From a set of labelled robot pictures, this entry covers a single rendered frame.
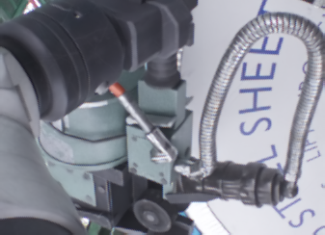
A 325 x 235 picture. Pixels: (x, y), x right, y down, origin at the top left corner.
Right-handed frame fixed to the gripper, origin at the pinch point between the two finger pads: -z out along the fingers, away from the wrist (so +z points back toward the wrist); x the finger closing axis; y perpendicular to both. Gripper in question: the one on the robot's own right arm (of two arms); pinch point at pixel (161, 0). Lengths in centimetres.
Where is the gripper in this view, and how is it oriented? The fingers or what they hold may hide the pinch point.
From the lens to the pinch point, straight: 52.7
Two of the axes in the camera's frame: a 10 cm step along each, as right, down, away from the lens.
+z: -6.1, 4.8, -6.4
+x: -7.9, -3.6, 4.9
